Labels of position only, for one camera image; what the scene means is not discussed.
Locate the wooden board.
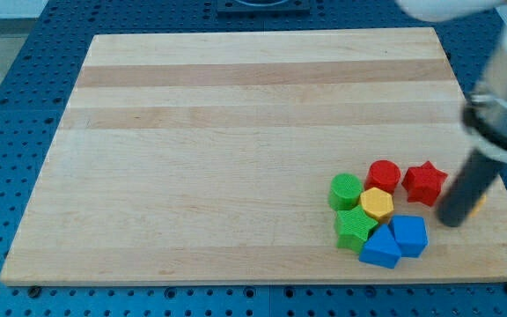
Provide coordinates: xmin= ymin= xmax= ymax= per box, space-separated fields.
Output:
xmin=0 ymin=27 xmax=507 ymax=286

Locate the red cylinder block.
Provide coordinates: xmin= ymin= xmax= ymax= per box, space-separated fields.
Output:
xmin=364 ymin=159 xmax=401 ymax=194

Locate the yellow block behind rod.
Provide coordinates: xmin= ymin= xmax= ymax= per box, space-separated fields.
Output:
xmin=469 ymin=194 xmax=487 ymax=217

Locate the blue pentagon block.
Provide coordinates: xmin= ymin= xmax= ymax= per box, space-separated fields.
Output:
xmin=389 ymin=215 xmax=429 ymax=258

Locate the red star block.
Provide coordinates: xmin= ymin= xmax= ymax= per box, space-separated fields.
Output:
xmin=402 ymin=161 xmax=448 ymax=207

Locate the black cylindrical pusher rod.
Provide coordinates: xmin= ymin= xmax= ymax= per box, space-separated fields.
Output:
xmin=436 ymin=150 xmax=504 ymax=227

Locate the blue triangle block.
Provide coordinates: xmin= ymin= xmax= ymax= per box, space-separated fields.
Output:
xmin=359 ymin=225 xmax=402 ymax=269

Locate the yellow hexagon block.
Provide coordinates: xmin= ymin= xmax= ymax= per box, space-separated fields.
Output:
xmin=359 ymin=188 xmax=394 ymax=224

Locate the green star block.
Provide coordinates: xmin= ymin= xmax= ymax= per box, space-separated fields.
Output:
xmin=334 ymin=205 xmax=378 ymax=254

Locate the green cylinder block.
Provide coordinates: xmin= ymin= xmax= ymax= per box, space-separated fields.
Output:
xmin=327 ymin=173 xmax=364 ymax=210

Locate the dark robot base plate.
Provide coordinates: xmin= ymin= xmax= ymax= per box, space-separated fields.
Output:
xmin=216 ymin=0 xmax=311 ymax=15

